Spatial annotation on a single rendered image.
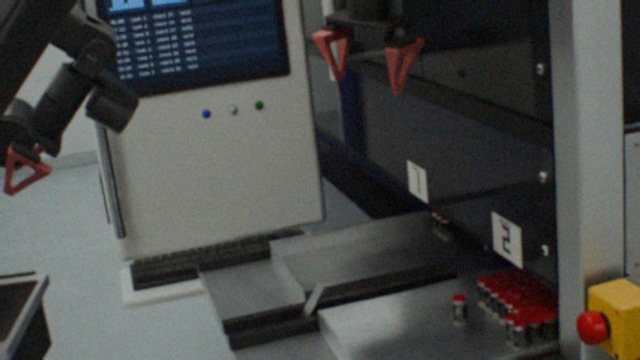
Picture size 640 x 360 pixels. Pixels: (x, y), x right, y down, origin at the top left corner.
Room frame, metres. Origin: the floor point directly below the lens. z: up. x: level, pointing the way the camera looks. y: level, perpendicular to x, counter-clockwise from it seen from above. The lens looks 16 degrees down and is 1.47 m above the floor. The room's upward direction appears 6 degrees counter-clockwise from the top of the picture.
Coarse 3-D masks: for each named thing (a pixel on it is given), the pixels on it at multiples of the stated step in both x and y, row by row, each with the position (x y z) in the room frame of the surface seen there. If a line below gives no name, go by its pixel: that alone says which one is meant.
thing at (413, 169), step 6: (408, 162) 1.48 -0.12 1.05; (408, 168) 1.48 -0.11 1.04; (414, 168) 1.45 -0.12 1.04; (420, 168) 1.42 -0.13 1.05; (414, 174) 1.45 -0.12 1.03; (420, 174) 1.42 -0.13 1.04; (414, 180) 1.46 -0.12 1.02; (420, 180) 1.43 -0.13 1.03; (414, 186) 1.46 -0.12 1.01; (420, 186) 1.43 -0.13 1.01; (426, 186) 1.40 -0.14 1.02; (414, 192) 1.46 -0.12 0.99; (420, 192) 1.43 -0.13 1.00; (426, 192) 1.40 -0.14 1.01; (420, 198) 1.43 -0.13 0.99; (426, 198) 1.40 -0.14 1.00
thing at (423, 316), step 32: (416, 288) 1.21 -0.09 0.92; (448, 288) 1.23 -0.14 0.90; (320, 320) 1.16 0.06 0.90; (352, 320) 1.18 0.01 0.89; (384, 320) 1.18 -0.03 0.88; (416, 320) 1.17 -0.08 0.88; (448, 320) 1.16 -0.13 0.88; (480, 320) 1.14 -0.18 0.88; (352, 352) 1.09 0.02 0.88; (384, 352) 1.08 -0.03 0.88; (416, 352) 1.07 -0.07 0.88; (448, 352) 1.06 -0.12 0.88; (480, 352) 1.05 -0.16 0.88; (512, 352) 1.04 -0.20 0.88; (544, 352) 0.99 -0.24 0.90
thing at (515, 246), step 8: (496, 216) 1.14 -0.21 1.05; (496, 224) 1.14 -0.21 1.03; (504, 224) 1.12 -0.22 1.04; (512, 224) 1.10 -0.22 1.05; (496, 232) 1.15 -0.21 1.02; (504, 232) 1.12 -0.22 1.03; (512, 232) 1.10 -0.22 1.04; (520, 232) 1.08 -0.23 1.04; (496, 240) 1.15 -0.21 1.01; (512, 240) 1.10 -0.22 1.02; (520, 240) 1.08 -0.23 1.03; (496, 248) 1.15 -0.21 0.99; (512, 248) 1.10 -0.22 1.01; (520, 248) 1.08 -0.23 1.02; (512, 256) 1.10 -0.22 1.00; (520, 256) 1.08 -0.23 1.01; (520, 264) 1.08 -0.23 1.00
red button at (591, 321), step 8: (592, 312) 0.87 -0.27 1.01; (576, 320) 0.88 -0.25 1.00; (584, 320) 0.86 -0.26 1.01; (592, 320) 0.86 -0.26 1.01; (600, 320) 0.86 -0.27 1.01; (576, 328) 0.88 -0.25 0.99; (584, 328) 0.86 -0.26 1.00; (592, 328) 0.85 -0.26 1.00; (600, 328) 0.85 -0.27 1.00; (584, 336) 0.86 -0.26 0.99; (592, 336) 0.85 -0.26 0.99; (600, 336) 0.85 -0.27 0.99; (592, 344) 0.85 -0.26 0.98
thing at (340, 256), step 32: (352, 224) 1.54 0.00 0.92; (384, 224) 1.56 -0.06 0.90; (416, 224) 1.57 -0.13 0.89; (288, 256) 1.49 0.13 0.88; (320, 256) 1.48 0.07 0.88; (352, 256) 1.46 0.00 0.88; (384, 256) 1.44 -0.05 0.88; (416, 256) 1.43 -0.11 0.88; (448, 256) 1.41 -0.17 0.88; (480, 256) 1.33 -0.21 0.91; (352, 288) 1.27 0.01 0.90
